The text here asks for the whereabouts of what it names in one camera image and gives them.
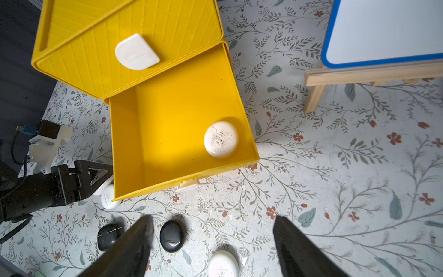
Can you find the black oval earphone case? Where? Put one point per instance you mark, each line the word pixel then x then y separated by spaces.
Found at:
pixel 172 236

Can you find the white board blue frame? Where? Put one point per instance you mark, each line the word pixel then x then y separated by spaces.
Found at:
pixel 366 33

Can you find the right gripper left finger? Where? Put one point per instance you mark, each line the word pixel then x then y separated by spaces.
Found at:
pixel 129 256

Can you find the white oblong earphone case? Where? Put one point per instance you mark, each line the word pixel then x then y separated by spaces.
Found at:
pixel 101 189

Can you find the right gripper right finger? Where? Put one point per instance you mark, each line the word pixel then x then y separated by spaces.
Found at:
pixel 298 256

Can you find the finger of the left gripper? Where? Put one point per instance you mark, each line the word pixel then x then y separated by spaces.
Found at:
pixel 91 176

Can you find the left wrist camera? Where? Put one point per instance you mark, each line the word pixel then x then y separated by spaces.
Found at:
pixel 46 139

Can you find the black square earphone case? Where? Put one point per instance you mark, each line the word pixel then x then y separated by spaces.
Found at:
pixel 108 235

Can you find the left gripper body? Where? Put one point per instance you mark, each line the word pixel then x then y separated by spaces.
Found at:
pixel 35 192

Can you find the white round earphone case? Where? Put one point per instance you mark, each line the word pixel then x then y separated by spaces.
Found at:
pixel 108 198
pixel 223 264
pixel 221 139

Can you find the wooden easel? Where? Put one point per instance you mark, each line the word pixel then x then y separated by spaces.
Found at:
pixel 377 75

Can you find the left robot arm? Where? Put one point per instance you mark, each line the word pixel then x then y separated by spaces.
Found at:
pixel 26 219

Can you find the yellow drawer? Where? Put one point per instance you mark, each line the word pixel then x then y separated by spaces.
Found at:
pixel 158 126
pixel 135 52

